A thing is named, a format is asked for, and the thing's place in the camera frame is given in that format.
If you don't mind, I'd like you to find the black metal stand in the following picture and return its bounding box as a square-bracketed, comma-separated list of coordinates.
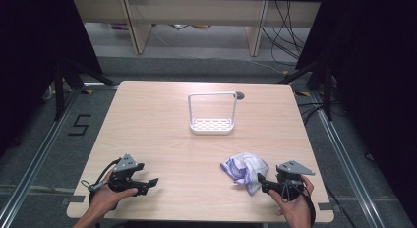
[52, 55, 116, 122]
[278, 55, 334, 122]

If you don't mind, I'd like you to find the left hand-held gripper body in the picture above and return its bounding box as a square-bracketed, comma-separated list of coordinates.
[107, 152, 148, 194]

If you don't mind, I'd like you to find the hand-held gripper black cable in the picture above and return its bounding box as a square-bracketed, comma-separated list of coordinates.
[80, 157, 123, 204]
[303, 183, 318, 228]

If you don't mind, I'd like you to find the white cloth with purple stripes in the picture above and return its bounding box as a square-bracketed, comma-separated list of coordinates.
[219, 151, 270, 197]

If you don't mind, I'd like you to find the left hand-held gripper black cable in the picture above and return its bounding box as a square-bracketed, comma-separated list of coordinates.
[80, 157, 123, 204]

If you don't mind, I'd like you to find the bunch of black cables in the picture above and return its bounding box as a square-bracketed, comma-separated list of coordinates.
[261, 0, 311, 67]

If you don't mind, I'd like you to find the person's right hand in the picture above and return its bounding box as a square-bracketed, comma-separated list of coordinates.
[268, 174, 315, 228]

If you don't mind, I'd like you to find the person's left hand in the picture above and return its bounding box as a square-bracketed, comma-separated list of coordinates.
[89, 170, 139, 220]

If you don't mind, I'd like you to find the aluminium floor rail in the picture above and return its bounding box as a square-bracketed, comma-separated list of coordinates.
[309, 89, 387, 228]
[0, 88, 83, 228]

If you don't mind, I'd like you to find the beige desk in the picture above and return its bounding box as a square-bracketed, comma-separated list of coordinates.
[71, 0, 323, 57]

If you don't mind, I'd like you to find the dark curtain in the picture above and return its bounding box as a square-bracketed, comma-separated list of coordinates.
[0, 0, 103, 157]
[294, 0, 417, 219]

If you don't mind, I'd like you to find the right hand-held gripper black cable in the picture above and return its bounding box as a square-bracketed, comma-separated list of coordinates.
[303, 183, 318, 228]

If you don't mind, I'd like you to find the white floor cable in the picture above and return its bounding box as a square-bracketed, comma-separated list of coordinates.
[240, 56, 287, 76]

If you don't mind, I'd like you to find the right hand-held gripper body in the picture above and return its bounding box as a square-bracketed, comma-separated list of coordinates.
[274, 159, 316, 202]

